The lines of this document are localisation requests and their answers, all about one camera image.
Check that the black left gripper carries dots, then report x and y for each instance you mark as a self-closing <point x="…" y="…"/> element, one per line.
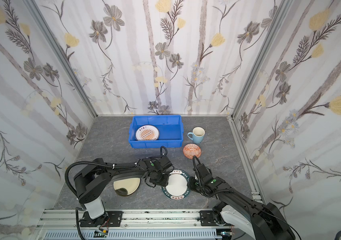
<point x="159" y="177"/>

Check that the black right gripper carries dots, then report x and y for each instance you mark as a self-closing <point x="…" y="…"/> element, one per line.
<point x="195" y="183"/>

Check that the white plate green rim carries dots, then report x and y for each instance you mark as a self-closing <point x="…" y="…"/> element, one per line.
<point x="177" y="188"/>

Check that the cream yellow plate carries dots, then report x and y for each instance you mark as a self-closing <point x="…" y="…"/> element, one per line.
<point x="126" y="187"/>

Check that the white plate orange sun pattern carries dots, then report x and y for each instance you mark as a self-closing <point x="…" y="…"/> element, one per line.
<point x="147" y="133"/>

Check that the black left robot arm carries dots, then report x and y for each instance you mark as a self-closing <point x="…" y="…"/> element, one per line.
<point x="87" y="180"/>

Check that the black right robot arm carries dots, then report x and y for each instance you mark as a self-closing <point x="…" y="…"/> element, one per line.
<point x="259" y="221"/>

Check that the blue plastic bin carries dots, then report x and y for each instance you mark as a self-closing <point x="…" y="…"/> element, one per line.
<point x="171" y="130"/>

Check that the red patterned small bowl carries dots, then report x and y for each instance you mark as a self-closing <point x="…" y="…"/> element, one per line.
<point x="191" y="150"/>

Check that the light blue ceramic mug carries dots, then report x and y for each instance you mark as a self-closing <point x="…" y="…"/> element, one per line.
<point x="196" y="135"/>

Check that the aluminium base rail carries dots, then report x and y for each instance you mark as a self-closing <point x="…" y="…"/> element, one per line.
<point x="186" y="224"/>

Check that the aluminium corner frame post right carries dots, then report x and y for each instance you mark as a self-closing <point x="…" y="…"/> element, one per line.
<point x="275" y="25"/>

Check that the aluminium corner frame post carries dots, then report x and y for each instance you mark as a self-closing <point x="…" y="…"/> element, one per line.
<point x="275" y="25"/>
<point x="59" y="53"/>

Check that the aluminium corner frame post left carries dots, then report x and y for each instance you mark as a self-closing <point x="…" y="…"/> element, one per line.
<point x="59" y="53"/>

